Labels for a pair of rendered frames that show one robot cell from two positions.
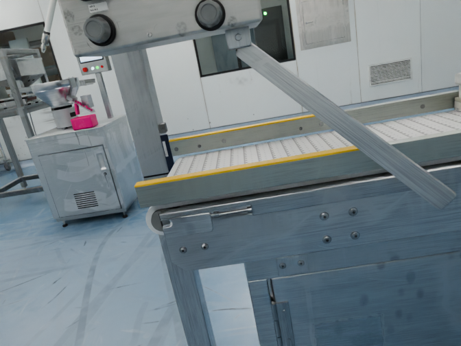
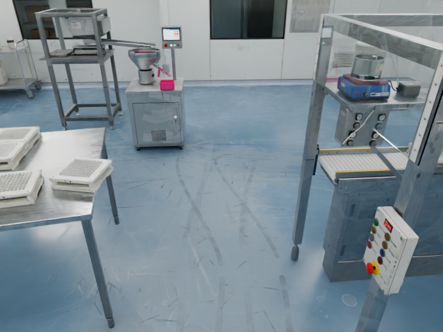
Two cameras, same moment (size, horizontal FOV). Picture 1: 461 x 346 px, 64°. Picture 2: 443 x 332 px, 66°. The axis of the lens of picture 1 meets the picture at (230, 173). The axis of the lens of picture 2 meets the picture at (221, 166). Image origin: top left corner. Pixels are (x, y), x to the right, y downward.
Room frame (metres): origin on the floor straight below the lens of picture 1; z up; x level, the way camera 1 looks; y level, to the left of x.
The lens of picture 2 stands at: (-1.01, 1.02, 1.90)
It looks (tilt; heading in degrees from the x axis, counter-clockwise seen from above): 29 degrees down; 351
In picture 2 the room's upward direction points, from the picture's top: straight up
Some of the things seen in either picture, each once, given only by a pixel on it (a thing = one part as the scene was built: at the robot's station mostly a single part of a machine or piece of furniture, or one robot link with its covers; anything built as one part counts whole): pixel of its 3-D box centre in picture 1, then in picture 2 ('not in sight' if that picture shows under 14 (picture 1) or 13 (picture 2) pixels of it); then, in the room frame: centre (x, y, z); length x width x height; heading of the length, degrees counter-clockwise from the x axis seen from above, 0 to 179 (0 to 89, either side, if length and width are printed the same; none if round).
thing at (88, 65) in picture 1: (99, 81); (173, 54); (3.18, 0.92, 1.07); 0.23 x 0.10 x 0.62; 84
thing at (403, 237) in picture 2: not in sight; (388, 249); (-0.22, 0.29, 1.05); 0.17 x 0.06 x 0.26; 176
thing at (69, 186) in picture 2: not in sight; (84, 177); (0.73, 1.52, 0.90); 0.24 x 0.24 x 0.02; 72
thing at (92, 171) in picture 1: (92, 169); (159, 114); (3.06, 1.14, 0.38); 0.63 x 0.57 x 0.76; 84
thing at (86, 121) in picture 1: (84, 122); (167, 84); (2.85, 1.02, 0.80); 0.16 x 0.12 x 0.09; 84
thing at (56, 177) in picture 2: not in sight; (82, 170); (0.73, 1.52, 0.95); 0.25 x 0.24 x 0.02; 162
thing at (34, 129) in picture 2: not in sight; (14, 135); (1.28, 2.06, 0.95); 0.25 x 0.24 x 0.02; 178
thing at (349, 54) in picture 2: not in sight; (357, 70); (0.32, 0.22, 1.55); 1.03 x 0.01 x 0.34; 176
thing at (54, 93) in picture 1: (69, 103); (151, 66); (3.12, 1.18, 0.95); 0.49 x 0.36 x 0.37; 84
